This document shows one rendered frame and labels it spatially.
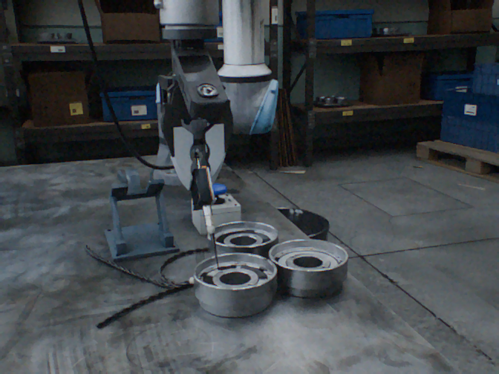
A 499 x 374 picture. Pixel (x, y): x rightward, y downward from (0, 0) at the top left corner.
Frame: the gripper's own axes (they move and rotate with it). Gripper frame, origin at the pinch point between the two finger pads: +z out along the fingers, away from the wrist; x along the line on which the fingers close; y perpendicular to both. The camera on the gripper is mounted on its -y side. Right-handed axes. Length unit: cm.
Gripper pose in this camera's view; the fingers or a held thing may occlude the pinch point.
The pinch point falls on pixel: (200, 181)
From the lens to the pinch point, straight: 76.3
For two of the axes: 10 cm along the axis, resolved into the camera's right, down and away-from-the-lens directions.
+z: 0.1, 9.6, 2.7
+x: -9.4, 1.0, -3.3
